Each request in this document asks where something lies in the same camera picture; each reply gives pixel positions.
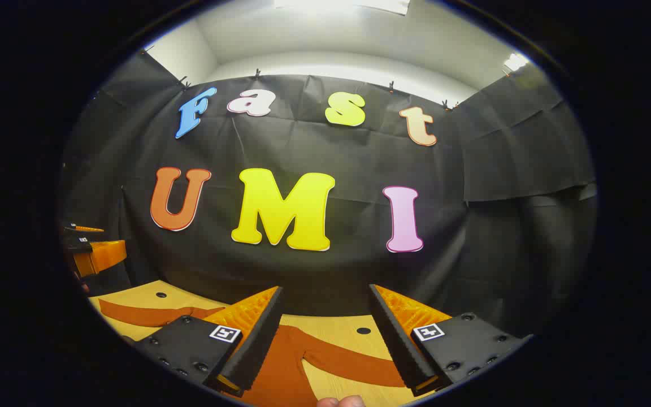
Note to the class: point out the black backdrop cloth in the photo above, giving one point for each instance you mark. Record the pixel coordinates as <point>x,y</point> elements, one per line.
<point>314,271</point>

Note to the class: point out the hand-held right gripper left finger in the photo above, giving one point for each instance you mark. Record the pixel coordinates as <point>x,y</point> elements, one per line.
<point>257,345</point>

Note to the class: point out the orange jacket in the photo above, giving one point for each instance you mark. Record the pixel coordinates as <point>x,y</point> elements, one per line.
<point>286,364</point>

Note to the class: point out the ceiling light panel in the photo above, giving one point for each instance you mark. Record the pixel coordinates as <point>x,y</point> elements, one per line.
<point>342,5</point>
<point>516,61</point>

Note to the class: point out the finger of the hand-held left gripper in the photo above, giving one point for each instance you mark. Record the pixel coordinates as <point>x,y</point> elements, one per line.
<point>102,255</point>
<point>77,244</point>

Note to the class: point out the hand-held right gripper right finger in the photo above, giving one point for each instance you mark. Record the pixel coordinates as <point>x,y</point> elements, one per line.
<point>399,345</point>

